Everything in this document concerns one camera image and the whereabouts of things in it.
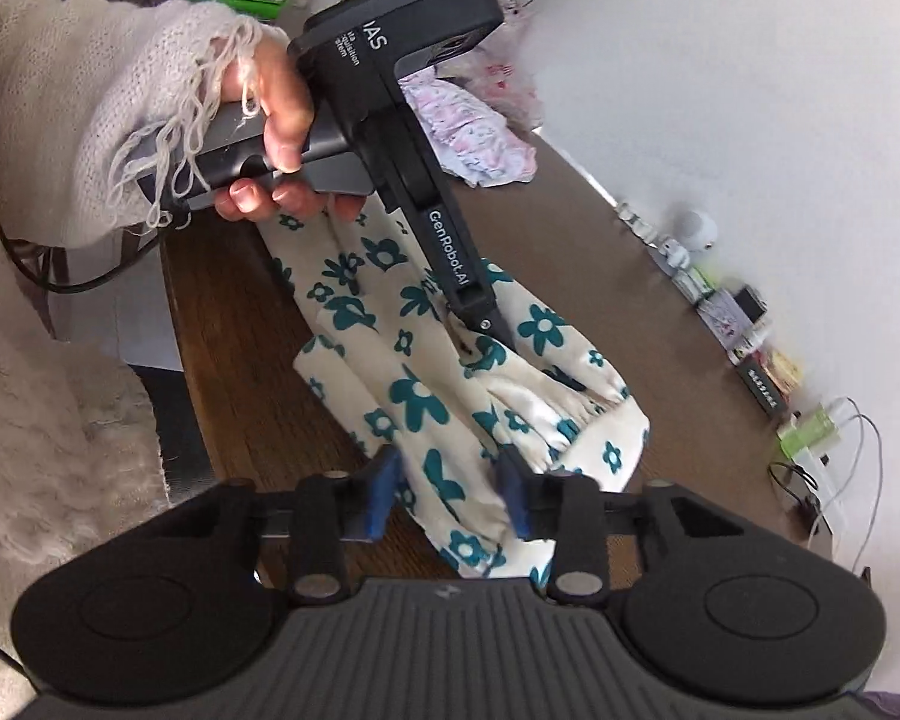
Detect black label box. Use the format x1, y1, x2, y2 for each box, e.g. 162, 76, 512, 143
736, 358, 788, 418

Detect cream teal flower garment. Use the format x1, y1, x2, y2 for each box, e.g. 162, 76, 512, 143
258, 199, 650, 585

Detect cream knit sweater forearm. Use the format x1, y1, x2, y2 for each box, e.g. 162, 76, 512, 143
0, 0, 274, 247

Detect crumpled plastic bag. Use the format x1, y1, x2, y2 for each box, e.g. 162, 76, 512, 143
437, 8, 544, 132

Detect white round robot toy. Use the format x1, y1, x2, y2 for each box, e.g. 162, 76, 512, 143
655, 210, 718, 275

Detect white charger with cable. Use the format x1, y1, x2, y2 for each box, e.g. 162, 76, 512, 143
767, 395, 886, 574

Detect green liquid bottle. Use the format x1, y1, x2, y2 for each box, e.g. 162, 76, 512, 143
777, 406, 836, 460

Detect small white dropper bottle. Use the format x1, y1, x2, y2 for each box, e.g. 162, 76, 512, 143
728, 319, 772, 366

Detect person left hand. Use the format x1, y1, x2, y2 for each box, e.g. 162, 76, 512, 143
214, 32, 365, 223

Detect black cable bundle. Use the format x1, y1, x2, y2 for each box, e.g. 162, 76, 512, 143
766, 460, 823, 522

